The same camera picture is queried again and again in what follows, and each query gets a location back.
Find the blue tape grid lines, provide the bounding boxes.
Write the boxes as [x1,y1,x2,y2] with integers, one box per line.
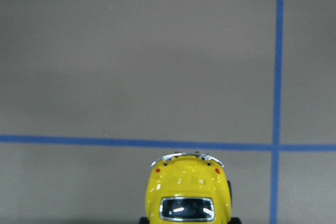
[1,0,335,223]

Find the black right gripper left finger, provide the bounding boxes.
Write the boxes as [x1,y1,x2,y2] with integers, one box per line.
[139,217,148,224]

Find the yellow beetle toy car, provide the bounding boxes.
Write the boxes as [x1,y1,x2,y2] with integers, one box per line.
[144,152,233,223]

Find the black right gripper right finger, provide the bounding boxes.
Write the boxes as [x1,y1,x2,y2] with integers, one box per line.
[230,217,241,224]

